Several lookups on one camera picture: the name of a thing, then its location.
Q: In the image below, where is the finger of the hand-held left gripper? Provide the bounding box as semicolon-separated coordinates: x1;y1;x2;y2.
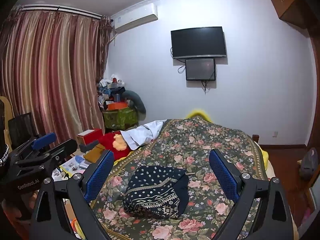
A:
14;138;78;167
10;131;57;156

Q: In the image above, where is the orange box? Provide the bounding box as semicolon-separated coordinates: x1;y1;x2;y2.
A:
107;102;127;111

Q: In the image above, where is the white cloth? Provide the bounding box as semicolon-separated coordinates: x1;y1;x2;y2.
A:
120;120;167;150

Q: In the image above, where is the curtain rail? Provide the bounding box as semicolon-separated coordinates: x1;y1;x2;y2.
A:
14;4;110;20

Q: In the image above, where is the black mesh panel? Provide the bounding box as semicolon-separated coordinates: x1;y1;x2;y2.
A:
9;112;34;148

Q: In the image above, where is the pile of clothes and bags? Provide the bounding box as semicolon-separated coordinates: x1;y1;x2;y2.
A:
97;73;130;110

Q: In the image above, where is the striped curtain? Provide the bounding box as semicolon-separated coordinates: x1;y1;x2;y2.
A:
0;5;113;150

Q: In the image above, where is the small black monitor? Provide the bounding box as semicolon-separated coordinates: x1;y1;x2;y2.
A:
185;58;217;81

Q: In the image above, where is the white air conditioner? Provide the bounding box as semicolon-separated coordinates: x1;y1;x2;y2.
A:
110;2;158;33

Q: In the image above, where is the navy patterned hoodie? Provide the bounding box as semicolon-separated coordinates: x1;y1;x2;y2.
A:
123;165;189;220

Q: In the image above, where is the large black television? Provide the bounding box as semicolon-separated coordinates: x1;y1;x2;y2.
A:
170;26;227;59

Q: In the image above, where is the red box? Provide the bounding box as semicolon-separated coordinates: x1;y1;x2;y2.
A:
77;128;104;145

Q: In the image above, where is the grey neck pillow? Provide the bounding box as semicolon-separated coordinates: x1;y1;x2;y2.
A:
122;90;147;117

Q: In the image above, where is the red plush toy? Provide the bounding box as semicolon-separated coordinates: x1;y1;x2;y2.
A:
96;131;132;161

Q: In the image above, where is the grey bag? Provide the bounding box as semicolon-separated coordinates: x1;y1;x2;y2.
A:
299;147;319;180

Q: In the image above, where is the stack of books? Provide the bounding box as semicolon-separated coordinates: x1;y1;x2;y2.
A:
59;154;90;173

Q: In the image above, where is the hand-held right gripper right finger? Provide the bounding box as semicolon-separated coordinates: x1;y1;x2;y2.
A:
208;149;294;240

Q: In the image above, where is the floral bedspread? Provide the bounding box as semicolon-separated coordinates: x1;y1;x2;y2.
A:
90;119;267;240

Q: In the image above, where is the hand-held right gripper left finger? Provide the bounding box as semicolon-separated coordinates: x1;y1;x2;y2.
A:
29;149;115;240

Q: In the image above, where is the green storage box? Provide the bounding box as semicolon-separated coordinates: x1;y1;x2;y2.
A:
102;107;139;130

